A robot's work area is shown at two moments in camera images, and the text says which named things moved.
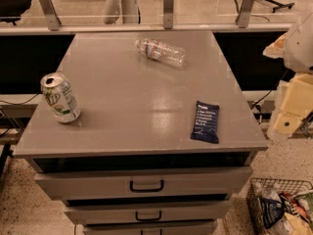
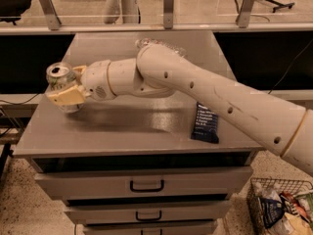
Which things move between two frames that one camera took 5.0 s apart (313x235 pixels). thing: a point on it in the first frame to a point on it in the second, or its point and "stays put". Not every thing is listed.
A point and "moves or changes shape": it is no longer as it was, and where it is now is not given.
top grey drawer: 146,185 stays put
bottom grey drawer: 151,229 stays put
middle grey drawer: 151,213 stays put
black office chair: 14,2 stays put
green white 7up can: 60,97 moves or changes shape
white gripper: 301,48 to 95,80
